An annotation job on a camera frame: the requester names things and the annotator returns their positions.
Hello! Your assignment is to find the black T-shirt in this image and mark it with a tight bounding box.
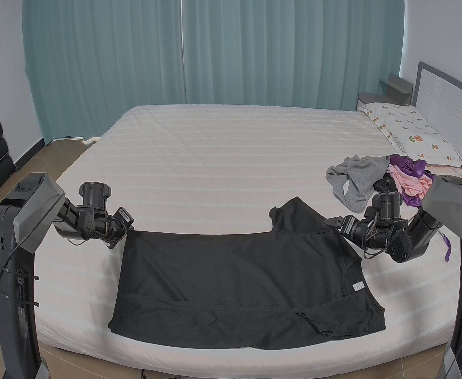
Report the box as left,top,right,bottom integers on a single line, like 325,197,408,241
108,197,386,350

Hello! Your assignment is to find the white printed pillow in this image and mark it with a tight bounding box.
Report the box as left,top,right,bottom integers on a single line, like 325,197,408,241
358,102,462,168

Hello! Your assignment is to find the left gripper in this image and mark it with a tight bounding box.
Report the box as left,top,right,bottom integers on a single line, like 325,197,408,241
105,223,129,250

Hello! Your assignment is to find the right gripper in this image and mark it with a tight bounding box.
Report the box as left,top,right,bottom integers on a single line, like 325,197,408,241
324,216,369,247

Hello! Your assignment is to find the bed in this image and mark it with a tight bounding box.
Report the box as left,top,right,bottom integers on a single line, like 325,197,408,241
33,62,462,370

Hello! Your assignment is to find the blue-green curtain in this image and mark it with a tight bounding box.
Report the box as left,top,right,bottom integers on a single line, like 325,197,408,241
181,0,406,112
23,0,186,146

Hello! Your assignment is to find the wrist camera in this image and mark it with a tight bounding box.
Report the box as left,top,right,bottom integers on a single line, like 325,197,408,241
116,207,135,229
341,214,357,236

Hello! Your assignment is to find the grey bedside table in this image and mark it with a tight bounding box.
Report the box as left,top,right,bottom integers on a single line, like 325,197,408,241
357,73,414,111

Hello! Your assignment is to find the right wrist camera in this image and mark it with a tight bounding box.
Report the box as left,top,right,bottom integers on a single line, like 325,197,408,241
341,214,357,236

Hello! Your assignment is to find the pile of clothes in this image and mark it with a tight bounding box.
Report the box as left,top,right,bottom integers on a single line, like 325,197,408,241
387,153,453,263

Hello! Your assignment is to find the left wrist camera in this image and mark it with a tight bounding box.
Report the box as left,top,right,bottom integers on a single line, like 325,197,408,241
116,207,135,229

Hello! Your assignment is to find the grey garment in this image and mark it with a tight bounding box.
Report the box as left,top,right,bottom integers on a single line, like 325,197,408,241
326,155,390,213

